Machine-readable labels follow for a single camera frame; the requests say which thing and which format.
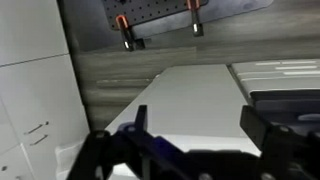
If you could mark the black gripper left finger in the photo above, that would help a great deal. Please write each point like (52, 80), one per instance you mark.
(100, 156)

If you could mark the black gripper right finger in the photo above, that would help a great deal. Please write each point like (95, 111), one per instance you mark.
(286, 150)

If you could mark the copier touch screen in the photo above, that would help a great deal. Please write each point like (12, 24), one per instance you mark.
(283, 105)

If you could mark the white office copier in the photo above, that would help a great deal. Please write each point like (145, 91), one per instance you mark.
(276, 78)

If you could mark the white cabinet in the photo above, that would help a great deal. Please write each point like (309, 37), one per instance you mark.
(30, 83)

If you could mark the white finisher with trays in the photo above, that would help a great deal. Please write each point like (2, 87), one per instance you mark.
(190, 100)

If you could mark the grey floor plate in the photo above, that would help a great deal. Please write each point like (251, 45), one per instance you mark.
(233, 10)

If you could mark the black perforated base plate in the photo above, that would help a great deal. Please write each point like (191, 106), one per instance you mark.
(146, 10)

